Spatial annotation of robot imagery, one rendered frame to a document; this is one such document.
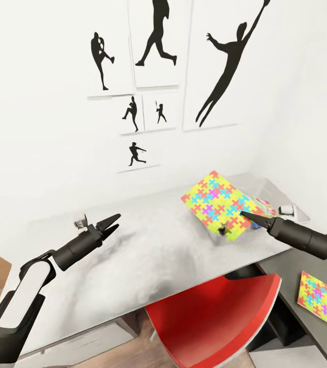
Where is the jigsaw puzzle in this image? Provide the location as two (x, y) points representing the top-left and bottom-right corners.
(180, 170), (263, 241)
(297, 271), (327, 321)

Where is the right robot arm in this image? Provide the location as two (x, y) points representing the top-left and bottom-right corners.
(241, 204), (327, 260)

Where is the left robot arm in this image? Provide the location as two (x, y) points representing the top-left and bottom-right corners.
(0, 213), (121, 368)

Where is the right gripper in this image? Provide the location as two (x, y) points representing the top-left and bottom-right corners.
(241, 211), (313, 251)

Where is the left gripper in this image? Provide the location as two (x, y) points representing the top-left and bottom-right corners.
(67, 214), (121, 261)

